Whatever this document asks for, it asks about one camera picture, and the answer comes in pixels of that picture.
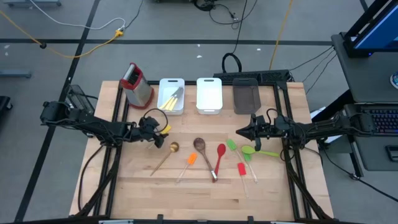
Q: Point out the green silicone spoon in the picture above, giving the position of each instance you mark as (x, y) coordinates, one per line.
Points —
(247, 150)

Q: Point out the white plastic bin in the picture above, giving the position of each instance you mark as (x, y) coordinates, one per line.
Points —
(209, 96)
(164, 85)

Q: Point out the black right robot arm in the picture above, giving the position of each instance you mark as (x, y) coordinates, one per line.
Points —
(326, 127)

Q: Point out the gold metal spoon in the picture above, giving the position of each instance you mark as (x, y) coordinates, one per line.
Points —
(174, 147)

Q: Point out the grey keyboard shelf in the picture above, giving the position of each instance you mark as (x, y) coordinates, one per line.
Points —
(373, 152)

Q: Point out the grey desk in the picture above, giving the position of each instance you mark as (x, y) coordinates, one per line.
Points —
(367, 77)

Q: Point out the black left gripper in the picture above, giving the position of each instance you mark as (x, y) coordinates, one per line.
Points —
(146, 130)

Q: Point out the round white-blue object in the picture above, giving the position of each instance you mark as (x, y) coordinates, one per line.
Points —
(395, 80)

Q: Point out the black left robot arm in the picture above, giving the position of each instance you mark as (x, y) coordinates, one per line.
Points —
(93, 123)

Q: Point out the red silicone spoon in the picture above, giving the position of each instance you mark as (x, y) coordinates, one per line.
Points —
(221, 150)

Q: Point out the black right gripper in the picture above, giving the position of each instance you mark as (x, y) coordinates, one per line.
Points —
(270, 129)

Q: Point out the black caster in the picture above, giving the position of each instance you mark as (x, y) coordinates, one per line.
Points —
(4, 102)

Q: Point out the grey cart base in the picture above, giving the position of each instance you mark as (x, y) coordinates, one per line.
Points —
(15, 73)
(31, 3)

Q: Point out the black vented controller box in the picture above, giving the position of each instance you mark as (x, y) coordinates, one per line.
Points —
(79, 98)

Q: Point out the small black device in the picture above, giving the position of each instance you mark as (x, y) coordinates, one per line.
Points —
(392, 153)

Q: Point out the dark wooden spoon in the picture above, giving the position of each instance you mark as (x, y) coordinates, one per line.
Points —
(199, 144)

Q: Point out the black desk monitor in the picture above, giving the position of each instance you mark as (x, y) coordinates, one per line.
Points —
(379, 31)

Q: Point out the black aluminium table frame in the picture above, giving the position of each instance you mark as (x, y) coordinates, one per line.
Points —
(112, 186)

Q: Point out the black backlit keyboard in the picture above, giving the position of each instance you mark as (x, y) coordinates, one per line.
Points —
(385, 121)

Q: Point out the grey plastic bin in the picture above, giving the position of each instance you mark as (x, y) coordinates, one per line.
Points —
(245, 96)

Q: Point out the black perforated metal case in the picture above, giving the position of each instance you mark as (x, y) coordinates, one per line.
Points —
(264, 76)

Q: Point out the white box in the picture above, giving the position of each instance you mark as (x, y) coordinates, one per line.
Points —
(317, 114)

